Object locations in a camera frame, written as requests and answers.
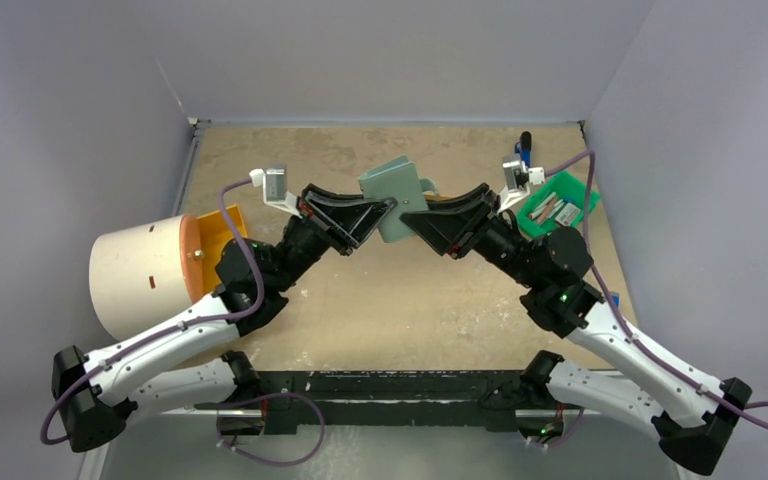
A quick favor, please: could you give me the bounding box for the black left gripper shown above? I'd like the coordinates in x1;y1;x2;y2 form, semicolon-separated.
269;184;394;293

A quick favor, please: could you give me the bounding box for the grey-green card holder wallet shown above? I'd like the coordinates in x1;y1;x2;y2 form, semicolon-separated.
357;154;440;245

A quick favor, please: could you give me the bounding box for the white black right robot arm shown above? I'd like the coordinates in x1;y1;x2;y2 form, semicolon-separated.
400;184;752;476

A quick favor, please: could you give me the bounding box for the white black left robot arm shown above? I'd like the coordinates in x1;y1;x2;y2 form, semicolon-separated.
40;184;397;453

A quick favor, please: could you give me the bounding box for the tan oval tray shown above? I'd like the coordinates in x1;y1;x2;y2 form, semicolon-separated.
424;193;449;202

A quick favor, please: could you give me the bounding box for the orange pencil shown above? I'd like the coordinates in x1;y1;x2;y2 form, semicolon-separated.
536;197;559;225

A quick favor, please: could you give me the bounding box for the green plastic bin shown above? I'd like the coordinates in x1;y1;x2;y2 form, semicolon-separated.
516;172;600;238

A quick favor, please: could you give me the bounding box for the white red staple box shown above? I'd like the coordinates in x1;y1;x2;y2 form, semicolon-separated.
553;202;581;227

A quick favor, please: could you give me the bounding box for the yellow drawer box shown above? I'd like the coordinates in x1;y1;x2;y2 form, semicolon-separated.
197;210;234;294

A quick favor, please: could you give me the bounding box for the white cylinder container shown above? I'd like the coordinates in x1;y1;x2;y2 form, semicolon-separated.
88;214;203;340

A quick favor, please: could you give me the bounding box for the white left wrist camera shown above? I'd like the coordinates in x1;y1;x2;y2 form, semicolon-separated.
249;164;300;217

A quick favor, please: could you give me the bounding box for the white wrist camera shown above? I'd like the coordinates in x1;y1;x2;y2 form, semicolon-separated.
497;154;546;213
249;164;300;217

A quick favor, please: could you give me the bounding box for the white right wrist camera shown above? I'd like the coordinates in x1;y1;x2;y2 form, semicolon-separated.
497;154;546;213

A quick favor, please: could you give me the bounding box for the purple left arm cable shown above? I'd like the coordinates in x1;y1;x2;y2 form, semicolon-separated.
39;177;327;467

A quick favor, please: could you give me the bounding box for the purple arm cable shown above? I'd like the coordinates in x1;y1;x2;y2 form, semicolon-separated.
523;150;768;452
39;177;327;467

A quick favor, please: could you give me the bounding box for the black aluminium base frame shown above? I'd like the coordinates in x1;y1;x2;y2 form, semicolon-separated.
95;351;683;439

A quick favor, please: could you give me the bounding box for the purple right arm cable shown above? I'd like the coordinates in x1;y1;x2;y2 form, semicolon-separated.
523;150;768;452

